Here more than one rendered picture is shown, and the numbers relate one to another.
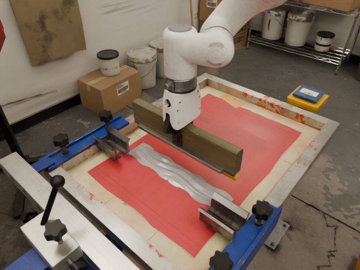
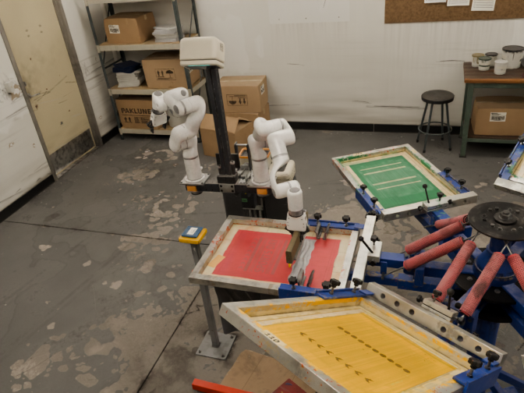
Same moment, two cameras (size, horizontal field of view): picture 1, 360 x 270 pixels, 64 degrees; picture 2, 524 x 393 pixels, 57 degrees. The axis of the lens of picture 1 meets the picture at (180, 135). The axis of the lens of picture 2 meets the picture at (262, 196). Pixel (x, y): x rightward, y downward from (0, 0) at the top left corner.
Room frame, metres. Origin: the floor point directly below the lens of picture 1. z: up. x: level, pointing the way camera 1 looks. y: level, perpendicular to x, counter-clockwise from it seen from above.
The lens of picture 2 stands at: (1.45, 1.86, 2.57)
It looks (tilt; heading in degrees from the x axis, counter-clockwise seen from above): 31 degrees down; 250
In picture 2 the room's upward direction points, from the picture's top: 7 degrees counter-clockwise
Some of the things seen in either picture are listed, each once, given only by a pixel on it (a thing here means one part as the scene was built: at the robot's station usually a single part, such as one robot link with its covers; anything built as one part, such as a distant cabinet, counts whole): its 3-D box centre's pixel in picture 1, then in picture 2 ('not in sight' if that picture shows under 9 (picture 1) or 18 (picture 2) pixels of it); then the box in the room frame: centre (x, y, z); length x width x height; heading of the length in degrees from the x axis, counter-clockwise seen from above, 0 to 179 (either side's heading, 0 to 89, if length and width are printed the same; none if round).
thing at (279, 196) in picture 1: (203, 147); (277, 253); (0.70, -0.08, 0.97); 0.79 x 0.58 x 0.04; 139
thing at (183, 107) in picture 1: (181, 100); (296, 220); (0.61, 0.00, 1.20); 0.10 x 0.07 x 0.11; 139
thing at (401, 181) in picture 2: not in sight; (405, 176); (-0.27, -0.28, 1.05); 1.08 x 0.61 x 0.23; 79
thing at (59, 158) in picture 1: (89, 145); (309, 295); (0.70, 0.29, 0.98); 0.30 x 0.05 x 0.07; 139
